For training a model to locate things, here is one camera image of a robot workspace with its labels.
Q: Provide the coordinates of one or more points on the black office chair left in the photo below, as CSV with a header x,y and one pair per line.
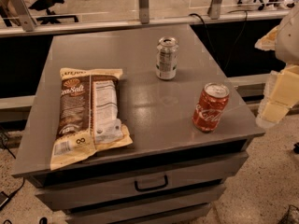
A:
x,y
51,16

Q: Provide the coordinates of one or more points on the silver green 7up can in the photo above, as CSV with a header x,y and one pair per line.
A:
x,y
167,58

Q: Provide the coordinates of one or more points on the black drawer handle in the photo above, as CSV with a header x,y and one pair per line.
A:
x,y
151,184

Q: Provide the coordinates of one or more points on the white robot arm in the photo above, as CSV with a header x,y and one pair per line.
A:
x,y
281,90

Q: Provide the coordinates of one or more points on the brown sea salt chip bag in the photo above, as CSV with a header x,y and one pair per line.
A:
x,y
88,120

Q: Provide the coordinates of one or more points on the red coke can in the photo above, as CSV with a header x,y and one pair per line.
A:
x,y
207,114

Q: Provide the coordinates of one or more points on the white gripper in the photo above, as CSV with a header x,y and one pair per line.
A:
x,y
288,41

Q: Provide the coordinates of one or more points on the grey drawer cabinet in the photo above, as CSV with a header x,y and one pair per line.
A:
x,y
158,114

